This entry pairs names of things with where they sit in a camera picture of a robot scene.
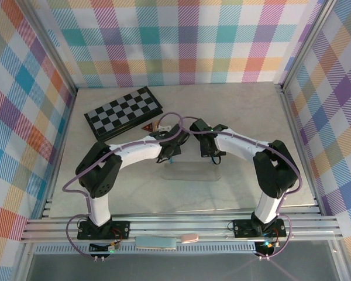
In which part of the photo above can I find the aluminium corner post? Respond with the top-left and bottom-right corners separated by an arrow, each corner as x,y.
279,0 -> 340,92
16,0 -> 79,99

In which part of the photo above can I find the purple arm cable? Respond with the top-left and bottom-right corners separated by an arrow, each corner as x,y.
180,116 -> 302,260
63,112 -> 191,260

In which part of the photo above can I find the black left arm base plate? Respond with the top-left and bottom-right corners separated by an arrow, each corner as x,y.
77,220 -> 131,241

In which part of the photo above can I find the aluminium left corner post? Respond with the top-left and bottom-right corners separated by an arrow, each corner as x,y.
16,0 -> 79,99

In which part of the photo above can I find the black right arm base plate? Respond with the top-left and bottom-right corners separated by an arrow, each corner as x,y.
232,218 -> 287,238

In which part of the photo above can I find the black grey folded chessboard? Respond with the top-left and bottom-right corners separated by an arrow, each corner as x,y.
84,85 -> 164,141

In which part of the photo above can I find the pink oval eraser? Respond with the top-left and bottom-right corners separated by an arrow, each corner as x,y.
180,233 -> 199,244

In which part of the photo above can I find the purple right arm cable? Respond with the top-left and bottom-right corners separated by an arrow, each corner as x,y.
180,116 -> 302,260

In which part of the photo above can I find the aluminium right side rail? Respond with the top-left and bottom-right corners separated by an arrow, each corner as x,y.
276,83 -> 322,216

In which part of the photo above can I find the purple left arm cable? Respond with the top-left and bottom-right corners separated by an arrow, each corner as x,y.
63,112 -> 191,260

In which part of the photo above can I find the blue grey sponge pad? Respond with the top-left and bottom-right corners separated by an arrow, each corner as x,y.
135,236 -> 177,251

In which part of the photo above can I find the perforated metal cable tray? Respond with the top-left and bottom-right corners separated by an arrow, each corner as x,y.
35,242 -> 257,255

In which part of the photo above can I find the aluminium right corner post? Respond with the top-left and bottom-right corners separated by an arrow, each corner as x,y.
279,0 -> 340,92

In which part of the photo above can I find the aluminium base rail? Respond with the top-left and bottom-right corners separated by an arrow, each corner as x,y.
19,215 -> 343,244

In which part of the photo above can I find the aluminium left side rail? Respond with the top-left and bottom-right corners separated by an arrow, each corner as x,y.
40,86 -> 78,219

